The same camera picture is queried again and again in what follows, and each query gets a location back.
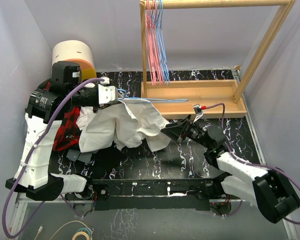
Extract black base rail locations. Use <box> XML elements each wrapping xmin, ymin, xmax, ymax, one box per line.
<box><xmin>62</xmin><ymin>178</ymin><xmax>243</xmax><ymax>212</ymax></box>

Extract blue hangers bundle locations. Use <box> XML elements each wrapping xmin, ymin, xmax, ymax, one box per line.
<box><xmin>155</xmin><ymin>0</ymin><xmax>170</xmax><ymax>85</ymax></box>

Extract black garment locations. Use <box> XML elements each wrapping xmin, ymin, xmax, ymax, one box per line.
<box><xmin>110</xmin><ymin>142</ymin><xmax>129</xmax><ymax>161</ymax></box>

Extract pink hangers bundle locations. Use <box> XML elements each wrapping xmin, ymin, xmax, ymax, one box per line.
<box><xmin>145</xmin><ymin>0</ymin><xmax>164</xmax><ymax>86</ymax></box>

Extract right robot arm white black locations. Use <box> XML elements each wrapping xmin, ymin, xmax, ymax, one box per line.
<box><xmin>161</xmin><ymin>117</ymin><xmax>300</xmax><ymax>224</ymax></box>

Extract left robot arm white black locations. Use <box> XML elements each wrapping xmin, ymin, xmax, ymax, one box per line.
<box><xmin>5</xmin><ymin>61</ymin><xmax>119</xmax><ymax>201</ymax></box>

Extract red black plaid shirt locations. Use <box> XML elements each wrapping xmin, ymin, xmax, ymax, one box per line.
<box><xmin>43</xmin><ymin>81</ymin><xmax>81</xmax><ymax>152</ymax></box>

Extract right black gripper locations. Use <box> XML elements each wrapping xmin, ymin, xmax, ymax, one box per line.
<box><xmin>161</xmin><ymin>114</ymin><xmax>212</xmax><ymax>150</ymax></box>

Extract coiled cream cable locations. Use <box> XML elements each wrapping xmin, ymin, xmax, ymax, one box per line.
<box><xmin>37</xmin><ymin>220</ymin><xmax>94</xmax><ymax>240</ymax></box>

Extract white shirt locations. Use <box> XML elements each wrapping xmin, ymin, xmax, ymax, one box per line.
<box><xmin>76</xmin><ymin>98</ymin><xmax>171</xmax><ymax>153</ymax></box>

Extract wooden clothes rack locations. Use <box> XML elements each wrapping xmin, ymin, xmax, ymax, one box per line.
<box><xmin>139</xmin><ymin>0</ymin><xmax>295</xmax><ymax>120</ymax></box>

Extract blue wire hanger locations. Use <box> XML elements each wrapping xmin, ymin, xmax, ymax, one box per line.
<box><xmin>117</xmin><ymin>89</ymin><xmax>189</xmax><ymax>103</ymax></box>

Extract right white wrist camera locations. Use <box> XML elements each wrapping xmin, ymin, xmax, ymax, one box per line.
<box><xmin>193</xmin><ymin>104</ymin><xmax>207</xmax><ymax>123</ymax></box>

